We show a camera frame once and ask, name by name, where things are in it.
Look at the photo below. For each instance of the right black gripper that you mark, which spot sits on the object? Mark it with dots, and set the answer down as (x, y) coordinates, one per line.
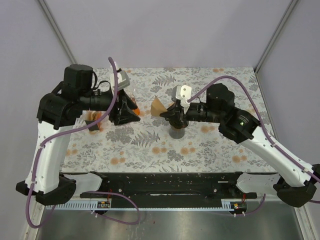
(177, 114)

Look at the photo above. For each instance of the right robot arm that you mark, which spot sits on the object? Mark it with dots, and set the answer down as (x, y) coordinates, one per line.
(294, 181)

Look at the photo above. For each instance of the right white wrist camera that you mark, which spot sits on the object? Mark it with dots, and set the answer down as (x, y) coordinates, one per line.
(182, 93)

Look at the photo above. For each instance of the orange liquid glass carafe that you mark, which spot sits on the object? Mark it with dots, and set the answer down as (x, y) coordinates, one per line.
(136, 110)

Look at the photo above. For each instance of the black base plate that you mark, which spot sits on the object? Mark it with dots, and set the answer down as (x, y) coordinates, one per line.
(215, 185)

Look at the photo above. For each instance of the coffee filter pack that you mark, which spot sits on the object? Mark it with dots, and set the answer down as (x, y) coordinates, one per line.
(90, 117)

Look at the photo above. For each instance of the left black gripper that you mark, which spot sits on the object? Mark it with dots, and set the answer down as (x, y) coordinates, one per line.
(125, 113)

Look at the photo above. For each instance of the floral table mat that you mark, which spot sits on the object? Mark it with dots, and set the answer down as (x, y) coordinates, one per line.
(146, 146)

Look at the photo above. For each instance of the white slotted cable duct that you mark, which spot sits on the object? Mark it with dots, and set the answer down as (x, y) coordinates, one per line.
(115, 204)

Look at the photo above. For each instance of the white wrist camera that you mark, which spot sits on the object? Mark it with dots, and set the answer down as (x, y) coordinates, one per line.
(123, 80)
(182, 93)

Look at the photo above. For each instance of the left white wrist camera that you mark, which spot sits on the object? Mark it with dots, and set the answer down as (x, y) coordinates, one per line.
(123, 80)

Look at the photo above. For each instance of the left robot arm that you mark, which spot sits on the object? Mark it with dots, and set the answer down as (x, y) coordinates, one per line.
(57, 114)

